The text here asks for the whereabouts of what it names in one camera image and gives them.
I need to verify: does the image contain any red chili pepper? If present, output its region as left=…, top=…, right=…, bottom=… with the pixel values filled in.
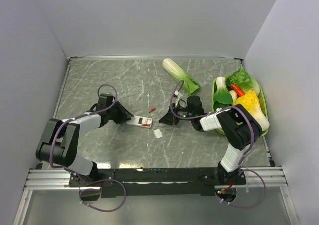
left=231, top=84, right=245, bottom=97

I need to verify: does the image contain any bok choy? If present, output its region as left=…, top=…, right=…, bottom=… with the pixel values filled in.
left=214, top=76, right=233, bottom=104

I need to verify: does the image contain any green plastic tray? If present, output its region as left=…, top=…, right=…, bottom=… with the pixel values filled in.
left=212, top=79, right=268, bottom=137

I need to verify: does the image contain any yellow napa cabbage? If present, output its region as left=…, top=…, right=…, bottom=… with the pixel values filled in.
left=232, top=89, right=270, bottom=131

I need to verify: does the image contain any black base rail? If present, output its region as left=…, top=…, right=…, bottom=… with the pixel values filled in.
left=69, top=167, right=246, bottom=198

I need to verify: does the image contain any white mushroom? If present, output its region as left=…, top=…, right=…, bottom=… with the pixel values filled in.
left=229, top=90, right=238, bottom=103

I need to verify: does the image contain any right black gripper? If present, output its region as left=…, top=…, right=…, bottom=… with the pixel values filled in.
left=159, top=102, right=195, bottom=125

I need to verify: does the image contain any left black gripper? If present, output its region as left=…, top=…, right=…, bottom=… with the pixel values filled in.
left=107, top=101, right=134, bottom=124

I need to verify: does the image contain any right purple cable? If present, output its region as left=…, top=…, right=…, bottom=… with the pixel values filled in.
left=169, top=79, right=267, bottom=209

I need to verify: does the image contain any green lettuce head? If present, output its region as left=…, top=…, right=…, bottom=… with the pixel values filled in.
left=226, top=68, right=260, bottom=95

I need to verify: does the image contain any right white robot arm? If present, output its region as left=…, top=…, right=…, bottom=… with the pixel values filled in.
left=159, top=96, right=262, bottom=184

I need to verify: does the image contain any long green napa cabbage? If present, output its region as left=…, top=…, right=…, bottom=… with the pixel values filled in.
left=162, top=58, right=201, bottom=95

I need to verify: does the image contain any aluminium frame rail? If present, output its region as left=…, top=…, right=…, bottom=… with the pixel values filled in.
left=23, top=167, right=288, bottom=191

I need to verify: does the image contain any white battery cover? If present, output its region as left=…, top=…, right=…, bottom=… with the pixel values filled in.
left=154, top=129, right=162, bottom=139

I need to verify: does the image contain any white remote control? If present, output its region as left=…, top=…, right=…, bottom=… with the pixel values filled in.
left=126, top=115, right=153, bottom=128

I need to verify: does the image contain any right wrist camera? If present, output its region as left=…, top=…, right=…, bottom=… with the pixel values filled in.
left=173, top=91, right=182, bottom=107

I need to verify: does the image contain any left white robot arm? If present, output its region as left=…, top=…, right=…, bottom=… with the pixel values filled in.
left=35, top=94, right=133, bottom=186

